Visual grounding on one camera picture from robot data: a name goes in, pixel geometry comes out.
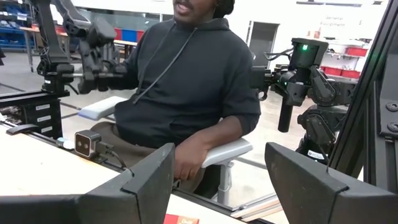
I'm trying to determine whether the black camera cable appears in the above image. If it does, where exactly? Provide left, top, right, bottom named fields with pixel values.
left=98, top=141, right=128, bottom=170

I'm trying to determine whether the person's hand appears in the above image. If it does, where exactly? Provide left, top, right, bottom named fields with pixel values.
left=173, top=136, right=210, bottom=182

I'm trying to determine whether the black drawer cabinet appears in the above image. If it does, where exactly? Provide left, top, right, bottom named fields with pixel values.
left=18, top=98, right=64, bottom=140

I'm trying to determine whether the black flat handle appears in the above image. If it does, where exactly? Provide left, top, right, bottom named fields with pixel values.
left=6, top=123, right=40, bottom=136

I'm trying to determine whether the grey armrest office chair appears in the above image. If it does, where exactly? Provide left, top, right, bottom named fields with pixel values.
left=77, top=95, right=254, bottom=206

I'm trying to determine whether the red storage bin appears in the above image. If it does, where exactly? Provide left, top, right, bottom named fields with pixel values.
left=341, top=69, right=361, bottom=79
left=323, top=66, right=343, bottom=77
left=345, top=46, right=369, bottom=57

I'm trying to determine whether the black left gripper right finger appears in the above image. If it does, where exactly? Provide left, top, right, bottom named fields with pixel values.
left=265, top=142, right=398, bottom=224

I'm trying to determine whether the dark grey door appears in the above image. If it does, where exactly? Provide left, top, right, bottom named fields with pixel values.
left=247, top=21, right=280, bottom=68

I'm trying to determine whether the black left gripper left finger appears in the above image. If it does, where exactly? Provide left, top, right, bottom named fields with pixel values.
left=0, top=142, right=176, bottom=224

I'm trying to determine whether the small grey table camera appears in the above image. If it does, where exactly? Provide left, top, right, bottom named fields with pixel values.
left=73, top=129, right=103, bottom=159

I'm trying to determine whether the red snack packet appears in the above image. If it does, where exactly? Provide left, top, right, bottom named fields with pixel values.
left=164, top=213, right=200, bottom=224

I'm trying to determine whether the blue shelf rack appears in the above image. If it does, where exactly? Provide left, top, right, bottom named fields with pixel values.
left=0, top=0, right=35, bottom=52

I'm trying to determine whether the person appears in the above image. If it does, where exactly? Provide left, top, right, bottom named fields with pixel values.
left=90, top=0, right=262, bottom=194

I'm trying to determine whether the black aluminium frame post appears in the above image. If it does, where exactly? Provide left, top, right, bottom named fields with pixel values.
left=328, top=0, right=398, bottom=194

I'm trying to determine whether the small pale blue cap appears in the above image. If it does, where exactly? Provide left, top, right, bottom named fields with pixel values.
left=55, top=137, right=75, bottom=151

